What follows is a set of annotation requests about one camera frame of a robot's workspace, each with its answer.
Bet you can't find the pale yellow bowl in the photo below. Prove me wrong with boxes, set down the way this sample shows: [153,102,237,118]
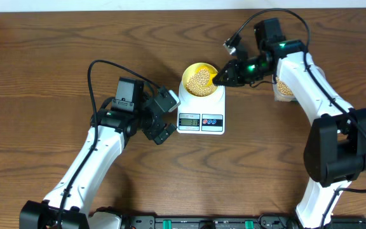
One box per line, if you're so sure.
[182,62,217,96]

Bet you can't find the white digital kitchen scale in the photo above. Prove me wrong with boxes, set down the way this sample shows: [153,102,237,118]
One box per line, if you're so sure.
[177,81,226,135]

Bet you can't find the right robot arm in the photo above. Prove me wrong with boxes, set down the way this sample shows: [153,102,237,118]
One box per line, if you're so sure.
[213,18,366,228]

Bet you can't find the black cable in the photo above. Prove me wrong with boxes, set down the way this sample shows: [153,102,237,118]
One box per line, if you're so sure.
[230,8,366,229]
[55,59,161,229]

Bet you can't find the clear plastic container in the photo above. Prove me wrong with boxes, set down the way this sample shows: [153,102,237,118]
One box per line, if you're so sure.
[273,62,323,105]

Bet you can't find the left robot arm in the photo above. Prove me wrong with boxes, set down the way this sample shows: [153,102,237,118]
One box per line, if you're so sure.
[19,87,180,228]

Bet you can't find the right black cable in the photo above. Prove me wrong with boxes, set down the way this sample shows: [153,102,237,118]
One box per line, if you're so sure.
[230,8,366,229]

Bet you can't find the soybeans in bowl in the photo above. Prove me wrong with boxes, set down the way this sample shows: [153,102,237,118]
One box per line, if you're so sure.
[186,77,217,97]

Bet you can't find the yellow measuring scoop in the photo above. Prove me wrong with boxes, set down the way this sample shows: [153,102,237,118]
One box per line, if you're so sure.
[192,66,217,87]

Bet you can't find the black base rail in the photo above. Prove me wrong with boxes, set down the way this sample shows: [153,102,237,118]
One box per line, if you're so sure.
[87,214,366,229]

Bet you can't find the soybeans in container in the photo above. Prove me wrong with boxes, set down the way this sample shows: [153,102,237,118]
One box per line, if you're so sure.
[276,77,294,96]

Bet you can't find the left black cable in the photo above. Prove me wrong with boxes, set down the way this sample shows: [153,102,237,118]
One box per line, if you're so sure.
[55,59,161,229]

